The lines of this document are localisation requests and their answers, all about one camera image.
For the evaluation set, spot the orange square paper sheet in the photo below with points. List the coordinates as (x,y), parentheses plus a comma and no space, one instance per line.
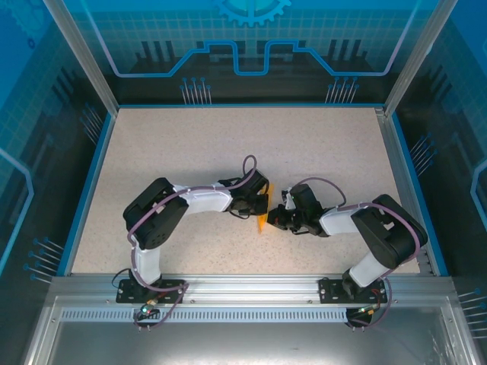
(261,224)

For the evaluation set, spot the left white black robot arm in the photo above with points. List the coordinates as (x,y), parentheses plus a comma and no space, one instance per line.
(156,216)

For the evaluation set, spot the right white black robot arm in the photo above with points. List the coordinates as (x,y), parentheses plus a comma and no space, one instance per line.
(392,235)

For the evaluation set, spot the brushed metal panel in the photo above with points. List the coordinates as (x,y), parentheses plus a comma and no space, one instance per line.
(247,346)

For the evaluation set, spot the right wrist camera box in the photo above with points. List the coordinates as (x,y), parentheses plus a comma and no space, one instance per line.
(288,200)

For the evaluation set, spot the aluminium mounting rail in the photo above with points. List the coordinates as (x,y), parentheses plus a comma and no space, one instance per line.
(247,289)

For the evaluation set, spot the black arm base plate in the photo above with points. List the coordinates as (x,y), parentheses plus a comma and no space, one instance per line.
(329,291)
(127,294)

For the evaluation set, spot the aluminium side rail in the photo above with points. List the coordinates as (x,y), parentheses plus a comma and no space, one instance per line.
(392,152)

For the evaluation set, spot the aluminium frame post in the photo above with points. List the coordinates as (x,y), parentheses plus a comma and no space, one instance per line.
(85,57)
(416,57)

